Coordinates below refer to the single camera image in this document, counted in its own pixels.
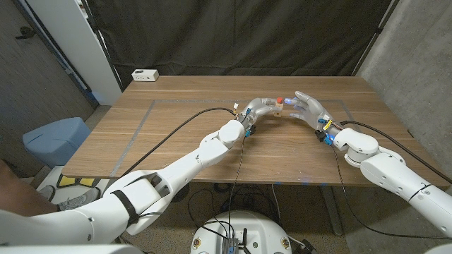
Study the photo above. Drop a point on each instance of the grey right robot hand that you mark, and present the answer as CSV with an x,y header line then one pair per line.
x,y
312,111

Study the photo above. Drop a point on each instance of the black backdrop curtain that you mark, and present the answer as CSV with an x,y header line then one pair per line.
x,y
233,35

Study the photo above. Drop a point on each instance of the grey table leg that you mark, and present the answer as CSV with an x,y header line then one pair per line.
x,y
332,211

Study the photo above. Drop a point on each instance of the person's bare leg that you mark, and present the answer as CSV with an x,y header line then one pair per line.
x,y
21,197

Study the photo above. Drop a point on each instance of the blue padded stool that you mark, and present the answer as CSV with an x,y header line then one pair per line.
x,y
56,139

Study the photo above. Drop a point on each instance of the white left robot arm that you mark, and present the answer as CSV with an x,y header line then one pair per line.
x,y
183,173

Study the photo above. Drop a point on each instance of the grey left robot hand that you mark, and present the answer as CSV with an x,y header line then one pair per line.
x,y
257,109

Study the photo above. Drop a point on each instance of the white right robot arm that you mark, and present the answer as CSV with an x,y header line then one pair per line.
x,y
388,169

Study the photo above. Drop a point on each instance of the yellow black floor object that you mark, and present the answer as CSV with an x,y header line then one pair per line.
x,y
67,181

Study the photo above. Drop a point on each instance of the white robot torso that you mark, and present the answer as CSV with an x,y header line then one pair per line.
x,y
243,229

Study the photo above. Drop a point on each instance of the grey black sneaker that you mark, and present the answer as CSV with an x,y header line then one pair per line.
x,y
79,202
46,193

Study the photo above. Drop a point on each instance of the white power strip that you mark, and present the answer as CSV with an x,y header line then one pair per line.
x,y
144,75

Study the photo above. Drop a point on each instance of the black floor device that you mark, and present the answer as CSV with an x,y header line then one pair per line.
x,y
308,247

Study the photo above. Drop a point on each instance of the white cabinet panel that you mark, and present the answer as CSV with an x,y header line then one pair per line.
x,y
81,46

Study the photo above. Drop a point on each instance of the grey electronics box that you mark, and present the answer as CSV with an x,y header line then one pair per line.
x,y
230,246

